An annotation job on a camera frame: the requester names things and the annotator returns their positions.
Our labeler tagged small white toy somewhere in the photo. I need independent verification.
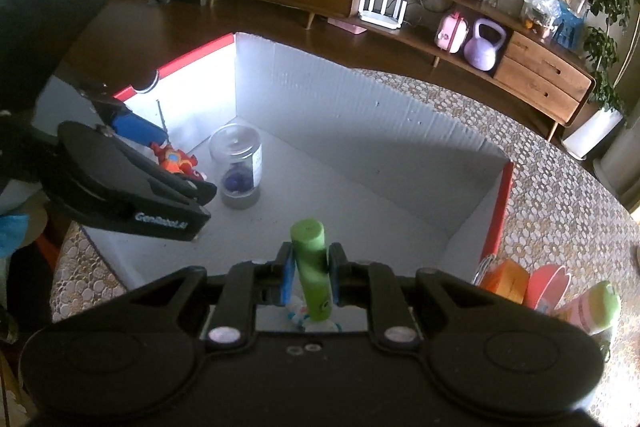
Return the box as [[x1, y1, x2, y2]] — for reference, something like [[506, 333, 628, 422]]
[[286, 297, 341, 333]]

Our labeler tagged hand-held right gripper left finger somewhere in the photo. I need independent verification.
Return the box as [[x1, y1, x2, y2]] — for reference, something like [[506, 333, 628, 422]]
[[127, 241, 297, 353]]

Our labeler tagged white planter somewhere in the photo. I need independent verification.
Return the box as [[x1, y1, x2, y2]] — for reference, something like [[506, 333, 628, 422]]
[[562, 107, 626, 160]]

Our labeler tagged thin metal rod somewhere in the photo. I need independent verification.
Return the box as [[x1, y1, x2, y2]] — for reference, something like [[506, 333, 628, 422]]
[[156, 99, 171, 145]]

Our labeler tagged orange cup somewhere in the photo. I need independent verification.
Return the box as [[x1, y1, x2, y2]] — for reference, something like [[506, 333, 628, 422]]
[[477, 259, 531, 305]]

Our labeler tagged green cylinder tube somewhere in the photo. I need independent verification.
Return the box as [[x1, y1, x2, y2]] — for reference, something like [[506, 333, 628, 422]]
[[290, 219, 333, 322]]

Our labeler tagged white router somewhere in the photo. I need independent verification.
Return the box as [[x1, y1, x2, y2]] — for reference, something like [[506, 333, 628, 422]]
[[357, 0, 408, 30]]

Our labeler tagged pink book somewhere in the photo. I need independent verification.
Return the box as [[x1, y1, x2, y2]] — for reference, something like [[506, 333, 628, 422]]
[[327, 18, 368, 35]]

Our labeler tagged bottle with green cap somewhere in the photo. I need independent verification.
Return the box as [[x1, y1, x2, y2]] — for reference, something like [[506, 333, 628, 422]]
[[557, 281, 622, 335]]

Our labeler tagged red toy robot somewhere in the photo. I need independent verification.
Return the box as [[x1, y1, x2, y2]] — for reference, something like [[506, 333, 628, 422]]
[[151, 142, 208, 182]]

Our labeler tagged pink bowl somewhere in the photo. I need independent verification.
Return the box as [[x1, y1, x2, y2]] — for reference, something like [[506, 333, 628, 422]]
[[522, 264, 573, 313]]

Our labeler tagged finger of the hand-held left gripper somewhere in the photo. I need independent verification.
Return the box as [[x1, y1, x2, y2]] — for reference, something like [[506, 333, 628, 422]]
[[75, 79, 169, 148], [145, 157, 219, 210]]

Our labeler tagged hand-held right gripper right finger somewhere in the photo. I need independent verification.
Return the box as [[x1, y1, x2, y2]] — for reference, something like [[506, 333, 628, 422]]
[[327, 242, 503, 353]]

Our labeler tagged clear plastic bag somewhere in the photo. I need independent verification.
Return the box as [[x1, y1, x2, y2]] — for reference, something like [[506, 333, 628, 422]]
[[522, 0, 561, 32]]

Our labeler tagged pink toy case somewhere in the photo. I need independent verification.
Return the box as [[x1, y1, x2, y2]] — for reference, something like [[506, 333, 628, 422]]
[[434, 11, 471, 54]]

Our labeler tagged purple kettlebell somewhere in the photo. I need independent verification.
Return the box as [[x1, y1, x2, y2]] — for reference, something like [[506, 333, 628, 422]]
[[463, 18, 507, 72]]

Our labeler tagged white cardboard box red rim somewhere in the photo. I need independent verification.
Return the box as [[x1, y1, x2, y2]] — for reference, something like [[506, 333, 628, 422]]
[[35, 32, 516, 333]]

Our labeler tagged clear plastic jar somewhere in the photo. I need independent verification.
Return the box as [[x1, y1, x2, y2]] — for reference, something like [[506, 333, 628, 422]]
[[209, 123, 263, 210]]

